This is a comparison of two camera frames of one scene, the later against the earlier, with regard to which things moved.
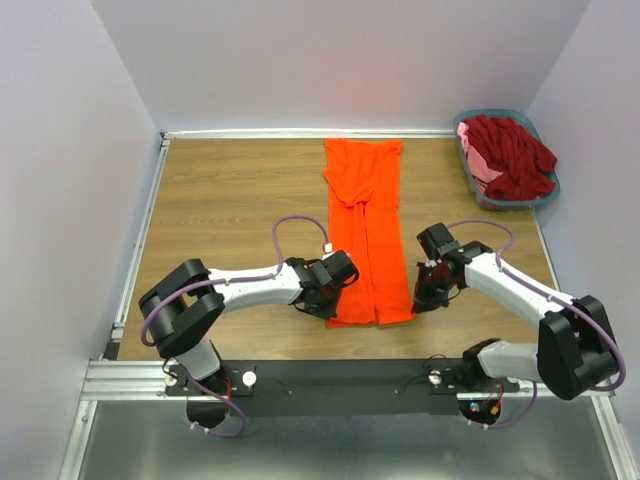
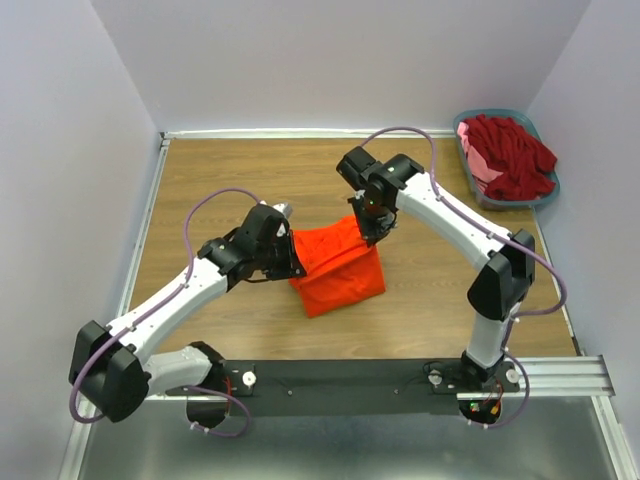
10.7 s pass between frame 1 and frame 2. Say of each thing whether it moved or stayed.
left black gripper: moved
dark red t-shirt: stayed
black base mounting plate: stayed
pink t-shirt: stayed
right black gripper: moved
